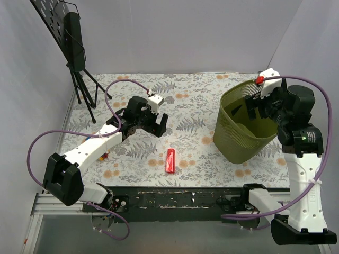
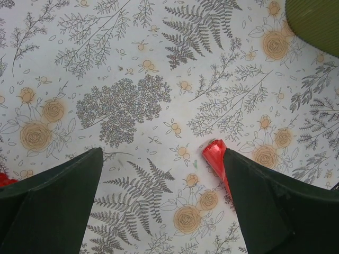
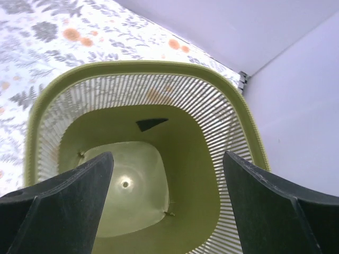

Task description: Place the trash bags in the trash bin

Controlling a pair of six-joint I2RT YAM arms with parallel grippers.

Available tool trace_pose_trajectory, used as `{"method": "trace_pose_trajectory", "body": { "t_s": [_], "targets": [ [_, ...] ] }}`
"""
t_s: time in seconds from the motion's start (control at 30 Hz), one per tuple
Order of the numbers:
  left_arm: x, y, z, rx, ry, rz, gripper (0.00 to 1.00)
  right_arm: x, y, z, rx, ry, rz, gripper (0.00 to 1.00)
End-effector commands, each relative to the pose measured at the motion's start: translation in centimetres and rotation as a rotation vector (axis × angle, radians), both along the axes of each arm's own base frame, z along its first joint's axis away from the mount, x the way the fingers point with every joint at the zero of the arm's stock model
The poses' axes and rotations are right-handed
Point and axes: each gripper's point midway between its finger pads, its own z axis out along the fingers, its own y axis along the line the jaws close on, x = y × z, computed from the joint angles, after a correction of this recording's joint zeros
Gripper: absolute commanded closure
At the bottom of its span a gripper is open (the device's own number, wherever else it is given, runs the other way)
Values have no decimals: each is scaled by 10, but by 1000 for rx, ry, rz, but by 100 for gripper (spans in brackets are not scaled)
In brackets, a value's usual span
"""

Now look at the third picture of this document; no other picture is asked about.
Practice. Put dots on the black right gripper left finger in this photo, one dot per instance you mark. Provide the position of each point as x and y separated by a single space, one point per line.
60 214

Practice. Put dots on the green plastic trash bin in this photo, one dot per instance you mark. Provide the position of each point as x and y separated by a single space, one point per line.
167 125

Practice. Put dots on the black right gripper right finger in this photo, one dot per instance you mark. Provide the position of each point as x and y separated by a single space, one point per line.
274 215

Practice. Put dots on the floral patterned table mat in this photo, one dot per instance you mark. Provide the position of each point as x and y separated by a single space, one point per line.
40 40

